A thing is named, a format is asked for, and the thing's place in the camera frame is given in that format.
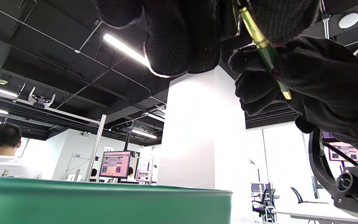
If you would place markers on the black mesh chair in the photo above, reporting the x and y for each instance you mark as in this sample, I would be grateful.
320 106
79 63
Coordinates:
264 202
297 195

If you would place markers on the small computer monitor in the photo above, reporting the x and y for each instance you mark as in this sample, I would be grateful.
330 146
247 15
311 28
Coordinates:
144 175

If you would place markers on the aluminium frame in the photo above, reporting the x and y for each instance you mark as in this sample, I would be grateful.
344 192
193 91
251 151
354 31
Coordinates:
96 146

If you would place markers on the white camera bracket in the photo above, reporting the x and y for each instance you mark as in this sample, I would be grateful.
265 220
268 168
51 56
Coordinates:
41 99

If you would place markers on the person's right hand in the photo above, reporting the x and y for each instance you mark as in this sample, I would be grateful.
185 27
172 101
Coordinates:
322 81

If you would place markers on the green fountain pen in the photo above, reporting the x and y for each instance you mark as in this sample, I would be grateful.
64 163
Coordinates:
253 28

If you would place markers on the round white ceiling device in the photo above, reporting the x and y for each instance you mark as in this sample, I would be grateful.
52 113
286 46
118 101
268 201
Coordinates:
349 20

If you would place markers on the white ceiling dome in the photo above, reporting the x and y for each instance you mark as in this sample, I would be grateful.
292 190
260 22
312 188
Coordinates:
2 81

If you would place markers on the green plastic basket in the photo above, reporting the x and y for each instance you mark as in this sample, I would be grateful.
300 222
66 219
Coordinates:
104 205

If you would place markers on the grey right hand tracker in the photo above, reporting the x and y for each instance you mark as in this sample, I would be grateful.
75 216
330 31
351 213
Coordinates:
356 186

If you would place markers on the black monitor stand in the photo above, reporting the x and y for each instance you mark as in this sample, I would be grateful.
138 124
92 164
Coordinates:
126 141

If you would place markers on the white desk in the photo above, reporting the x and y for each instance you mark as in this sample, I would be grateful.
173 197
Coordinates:
315 213

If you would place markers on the person's left hand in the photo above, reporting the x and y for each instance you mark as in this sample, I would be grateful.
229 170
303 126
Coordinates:
182 37

